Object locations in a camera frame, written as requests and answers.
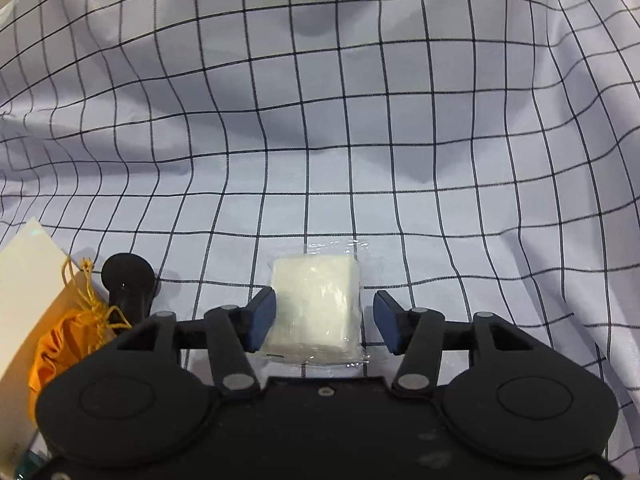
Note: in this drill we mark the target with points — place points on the white phone box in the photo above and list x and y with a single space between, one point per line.
30 270

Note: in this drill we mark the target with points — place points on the white gauze packet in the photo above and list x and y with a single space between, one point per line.
315 305

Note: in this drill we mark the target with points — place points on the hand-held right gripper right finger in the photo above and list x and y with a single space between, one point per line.
387 325

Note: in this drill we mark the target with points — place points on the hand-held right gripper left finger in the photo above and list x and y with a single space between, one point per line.
262 320

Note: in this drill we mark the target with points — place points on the checked bed sheet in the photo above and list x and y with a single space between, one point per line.
350 110

